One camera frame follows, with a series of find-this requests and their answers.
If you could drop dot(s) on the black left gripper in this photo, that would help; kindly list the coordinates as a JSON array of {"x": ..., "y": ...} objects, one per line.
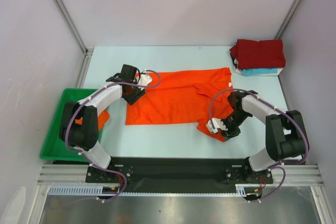
[{"x": 130, "y": 99}]

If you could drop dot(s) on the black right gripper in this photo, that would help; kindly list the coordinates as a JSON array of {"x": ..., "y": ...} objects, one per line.
[{"x": 230, "y": 130}]

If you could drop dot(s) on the orange t shirt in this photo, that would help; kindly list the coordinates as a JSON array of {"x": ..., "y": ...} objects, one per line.
[
  {"x": 102, "y": 119},
  {"x": 190, "y": 96}
]

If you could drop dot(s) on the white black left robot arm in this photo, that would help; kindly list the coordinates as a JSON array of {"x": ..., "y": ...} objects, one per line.
[{"x": 84, "y": 138}]

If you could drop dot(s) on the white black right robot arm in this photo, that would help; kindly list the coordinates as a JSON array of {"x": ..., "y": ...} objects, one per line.
[{"x": 285, "y": 133}]

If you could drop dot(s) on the orange t shirt in tray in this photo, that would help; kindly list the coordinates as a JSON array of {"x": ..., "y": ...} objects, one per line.
[{"x": 102, "y": 119}]

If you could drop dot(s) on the folded turquoise t shirt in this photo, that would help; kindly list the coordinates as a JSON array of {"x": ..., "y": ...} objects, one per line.
[{"x": 260, "y": 71}]

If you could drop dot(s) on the folded dark red t shirt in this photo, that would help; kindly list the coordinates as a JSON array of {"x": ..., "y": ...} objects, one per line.
[{"x": 251, "y": 54}]

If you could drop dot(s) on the green plastic tray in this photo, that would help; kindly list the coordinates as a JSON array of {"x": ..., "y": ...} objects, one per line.
[{"x": 54, "y": 148}]

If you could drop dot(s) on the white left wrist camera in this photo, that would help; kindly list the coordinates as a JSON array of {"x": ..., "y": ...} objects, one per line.
[{"x": 144, "y": 79}]

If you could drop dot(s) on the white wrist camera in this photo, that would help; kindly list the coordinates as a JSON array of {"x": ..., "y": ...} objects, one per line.
[
  {"x": 144, "y": 79},
  {"x": 214, "y": 125}
]

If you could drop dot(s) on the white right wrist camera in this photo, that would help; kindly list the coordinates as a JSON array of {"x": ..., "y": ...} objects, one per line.
[{"x": 214, "y": 125}]

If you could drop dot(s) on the grey slotted cable duct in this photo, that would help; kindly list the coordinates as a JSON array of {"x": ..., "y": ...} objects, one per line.
[{"x": 107, "y": 191}]

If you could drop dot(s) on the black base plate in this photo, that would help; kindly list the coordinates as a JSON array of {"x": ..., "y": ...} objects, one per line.
[{"x": 182, "y": 175}]

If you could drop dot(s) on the aluminium front rail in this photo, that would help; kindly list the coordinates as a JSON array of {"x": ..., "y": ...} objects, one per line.
[{"x": 73, "y": 174}]

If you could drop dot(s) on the left aluminium corner post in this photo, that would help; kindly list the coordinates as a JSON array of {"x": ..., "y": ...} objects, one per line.
[{"x": 71, "y": 25}]

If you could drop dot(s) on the aluminium corner post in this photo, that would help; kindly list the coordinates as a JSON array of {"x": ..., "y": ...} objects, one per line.
[
  {"x": 290, "y": 14},
  {"x": 71, "y": 25}
]

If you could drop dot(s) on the right aluminium corner post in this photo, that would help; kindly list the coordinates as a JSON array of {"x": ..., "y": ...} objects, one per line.
[{"x": 290, "y": 14}]

